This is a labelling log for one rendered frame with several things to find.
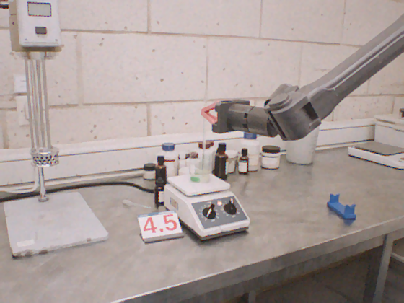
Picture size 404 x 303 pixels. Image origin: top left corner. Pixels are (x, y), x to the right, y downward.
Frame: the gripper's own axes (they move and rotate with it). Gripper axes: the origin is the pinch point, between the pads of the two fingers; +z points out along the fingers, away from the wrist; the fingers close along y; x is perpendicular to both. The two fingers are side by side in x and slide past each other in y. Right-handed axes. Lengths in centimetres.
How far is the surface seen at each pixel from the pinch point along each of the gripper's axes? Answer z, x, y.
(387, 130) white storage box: -3, 17, -115
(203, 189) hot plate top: -3.7, 17.2, 3.8
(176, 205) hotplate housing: 1.8, 22.0, 7.1
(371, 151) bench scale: -7, 22, -91
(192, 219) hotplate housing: -6.4, 22.3, 9.4
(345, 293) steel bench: -3, 93, -94
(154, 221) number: 0.1, 23.4, 15.0
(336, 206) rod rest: -21.7, 25.1, -29.2
